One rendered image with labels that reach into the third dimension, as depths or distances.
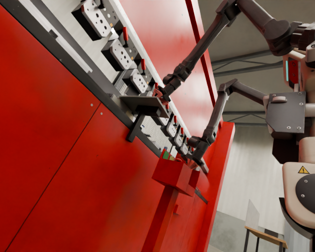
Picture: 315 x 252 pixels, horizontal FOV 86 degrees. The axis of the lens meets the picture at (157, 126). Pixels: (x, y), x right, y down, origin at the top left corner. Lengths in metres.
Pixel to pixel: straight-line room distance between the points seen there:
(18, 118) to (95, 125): 0.26
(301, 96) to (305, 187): 0.29
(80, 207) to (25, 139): 0.36
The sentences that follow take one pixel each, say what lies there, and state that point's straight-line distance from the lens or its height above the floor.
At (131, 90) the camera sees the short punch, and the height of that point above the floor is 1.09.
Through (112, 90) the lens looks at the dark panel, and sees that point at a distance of 1.68.
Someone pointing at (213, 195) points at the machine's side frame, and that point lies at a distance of 2.87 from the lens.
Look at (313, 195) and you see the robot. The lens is 0.60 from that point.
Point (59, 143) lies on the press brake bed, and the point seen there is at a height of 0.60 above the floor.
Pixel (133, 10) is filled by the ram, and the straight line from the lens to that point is 1.17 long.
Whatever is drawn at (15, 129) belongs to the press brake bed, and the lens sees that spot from 0.63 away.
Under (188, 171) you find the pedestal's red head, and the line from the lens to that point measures 0.94.
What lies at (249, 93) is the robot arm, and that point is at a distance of 1.21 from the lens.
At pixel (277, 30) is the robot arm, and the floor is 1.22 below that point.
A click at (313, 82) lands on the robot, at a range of 0.79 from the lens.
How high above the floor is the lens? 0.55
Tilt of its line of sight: 23 degrees up
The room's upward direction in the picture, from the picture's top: 24 degrees clockwise
